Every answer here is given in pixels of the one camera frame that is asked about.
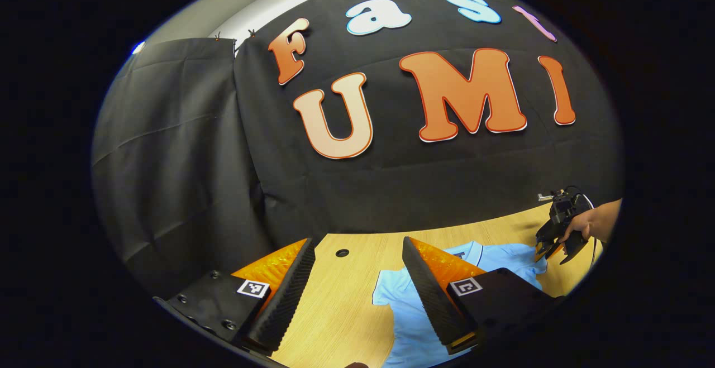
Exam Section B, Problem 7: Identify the black backdrop cloth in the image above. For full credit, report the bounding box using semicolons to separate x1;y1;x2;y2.
91;0;624;302

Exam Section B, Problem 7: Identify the light blue polo T-shirt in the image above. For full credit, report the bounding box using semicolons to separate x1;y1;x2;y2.
372;240;549;368

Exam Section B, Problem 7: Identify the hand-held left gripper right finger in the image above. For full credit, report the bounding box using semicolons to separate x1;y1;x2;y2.
402;236;566;356

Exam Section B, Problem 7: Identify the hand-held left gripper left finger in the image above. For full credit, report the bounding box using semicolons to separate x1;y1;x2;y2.
154;238;317;357

